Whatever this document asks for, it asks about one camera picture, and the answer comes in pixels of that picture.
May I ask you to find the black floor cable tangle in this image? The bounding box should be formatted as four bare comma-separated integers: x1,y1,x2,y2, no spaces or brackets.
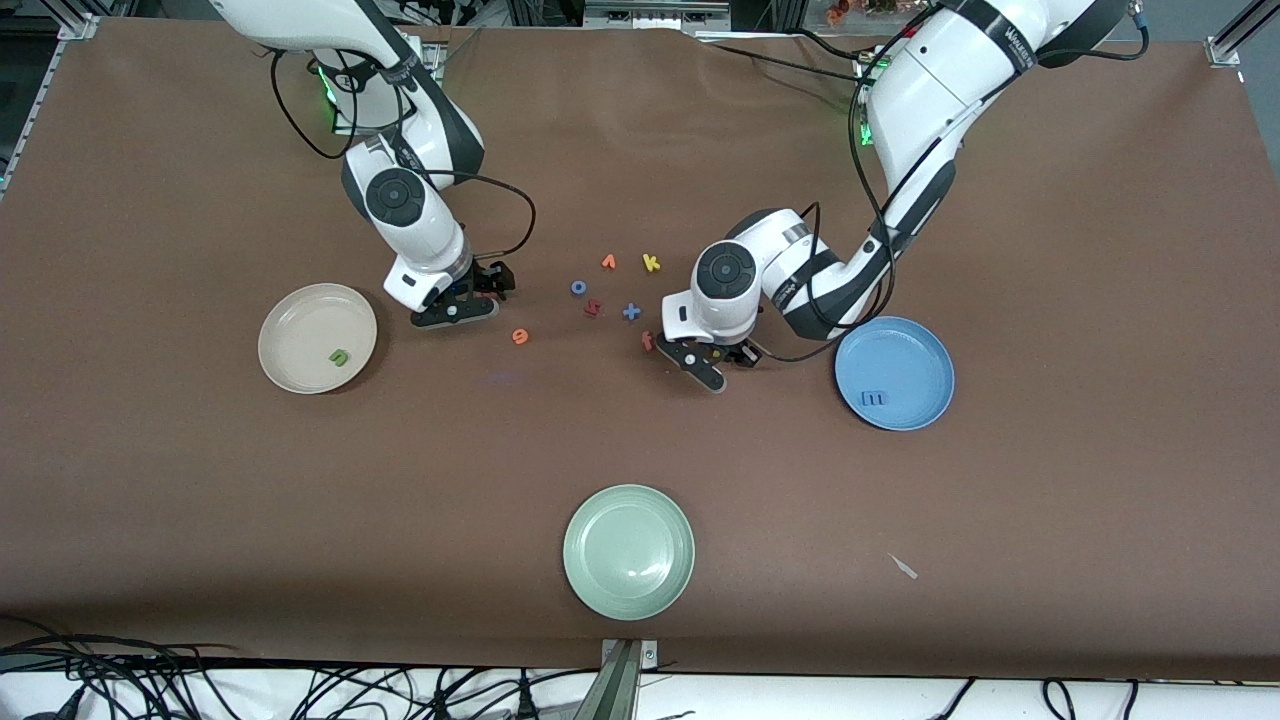
0,615,241,720

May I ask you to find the aluminium frame structure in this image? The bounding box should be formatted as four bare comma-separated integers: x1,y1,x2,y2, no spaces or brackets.
505,0,801,33

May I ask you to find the beige brown plate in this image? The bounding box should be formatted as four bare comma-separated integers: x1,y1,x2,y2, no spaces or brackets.
257,283,379,395

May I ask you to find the black cable to arm base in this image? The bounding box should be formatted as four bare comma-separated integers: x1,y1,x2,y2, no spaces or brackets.
690,30,883,87

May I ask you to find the pale green plate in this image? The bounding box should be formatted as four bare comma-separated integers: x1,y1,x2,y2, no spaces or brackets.
562,484,696,622

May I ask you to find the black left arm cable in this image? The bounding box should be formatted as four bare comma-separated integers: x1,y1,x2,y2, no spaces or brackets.
745,0,1151,363

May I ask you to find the brown table cover sheet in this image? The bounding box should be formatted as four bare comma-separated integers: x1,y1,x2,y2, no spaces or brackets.
0,15,1280,681

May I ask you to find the blue plate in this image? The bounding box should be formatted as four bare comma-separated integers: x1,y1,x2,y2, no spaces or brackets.
834,316,956,432

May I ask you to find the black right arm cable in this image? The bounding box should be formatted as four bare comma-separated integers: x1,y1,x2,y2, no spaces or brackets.
268,45,538,263

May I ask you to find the aluminium profile with bracket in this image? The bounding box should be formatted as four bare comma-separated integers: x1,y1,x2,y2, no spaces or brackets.
572,638,659,720

